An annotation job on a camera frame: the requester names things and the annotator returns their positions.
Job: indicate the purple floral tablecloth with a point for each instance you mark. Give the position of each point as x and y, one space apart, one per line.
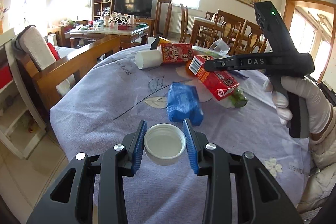
115 95

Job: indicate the white bottle cap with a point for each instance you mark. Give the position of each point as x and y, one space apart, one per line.
164 144

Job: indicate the wooden dining chair far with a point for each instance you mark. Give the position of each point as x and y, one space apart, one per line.
184 24

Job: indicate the orange yellow box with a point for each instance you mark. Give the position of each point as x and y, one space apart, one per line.
159 41

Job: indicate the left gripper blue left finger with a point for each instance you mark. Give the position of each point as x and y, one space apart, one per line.
137 146

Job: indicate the green bottle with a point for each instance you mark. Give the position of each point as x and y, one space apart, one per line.
236 100

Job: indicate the right white sleeve forearm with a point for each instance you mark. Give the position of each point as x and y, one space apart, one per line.
320 185

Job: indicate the white paper cup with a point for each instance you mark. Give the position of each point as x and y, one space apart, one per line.
148 59

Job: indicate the red snack box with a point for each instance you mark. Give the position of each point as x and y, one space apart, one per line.
176 52

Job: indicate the wooden sofa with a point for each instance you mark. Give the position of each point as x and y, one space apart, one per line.
46 73

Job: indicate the wooden dining table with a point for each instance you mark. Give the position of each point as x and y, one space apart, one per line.
201 32

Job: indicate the black flat television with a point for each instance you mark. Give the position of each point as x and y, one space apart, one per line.
140 8

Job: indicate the white side shelf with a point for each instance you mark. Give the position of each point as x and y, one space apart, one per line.
22 127

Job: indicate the wooden dining chair middle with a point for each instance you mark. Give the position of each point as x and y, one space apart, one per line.
228 28

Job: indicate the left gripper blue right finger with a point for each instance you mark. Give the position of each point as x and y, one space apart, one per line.
191 145

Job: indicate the right white gloved hand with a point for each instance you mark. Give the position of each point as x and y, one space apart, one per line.
319 108

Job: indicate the clear plastic tray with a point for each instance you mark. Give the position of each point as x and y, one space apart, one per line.
219 48

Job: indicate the blue tissue pack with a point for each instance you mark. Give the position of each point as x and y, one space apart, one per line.
183 103

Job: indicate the wooden tv cabinet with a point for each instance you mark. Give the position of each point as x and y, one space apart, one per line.
149 22

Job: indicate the tall wooden plant stand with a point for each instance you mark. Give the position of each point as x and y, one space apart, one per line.
162 14

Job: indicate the wooden dining chair near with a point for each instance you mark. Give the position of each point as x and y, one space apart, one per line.
251 39

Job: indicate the wooden coffee table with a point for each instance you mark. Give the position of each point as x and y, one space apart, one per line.
128 38

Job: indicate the red barcode carton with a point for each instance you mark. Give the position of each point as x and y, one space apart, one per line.
220 84

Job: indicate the red cushion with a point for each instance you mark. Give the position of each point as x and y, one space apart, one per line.
53 51

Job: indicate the wooden dining chair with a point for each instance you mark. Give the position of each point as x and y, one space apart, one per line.
184 24
251 39
228 28

